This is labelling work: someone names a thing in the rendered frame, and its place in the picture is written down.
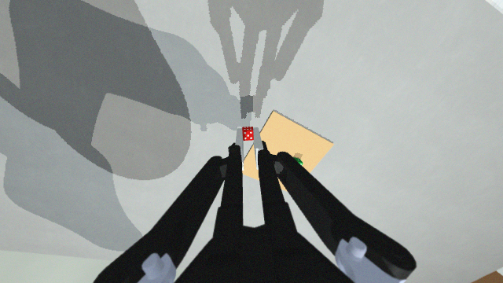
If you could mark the red die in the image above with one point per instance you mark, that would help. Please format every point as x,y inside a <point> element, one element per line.
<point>247,133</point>

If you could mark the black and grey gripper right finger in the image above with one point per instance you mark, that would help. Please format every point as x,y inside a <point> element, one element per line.
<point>362,252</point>

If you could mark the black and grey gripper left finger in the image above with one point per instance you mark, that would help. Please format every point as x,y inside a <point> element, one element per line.
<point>156,256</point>

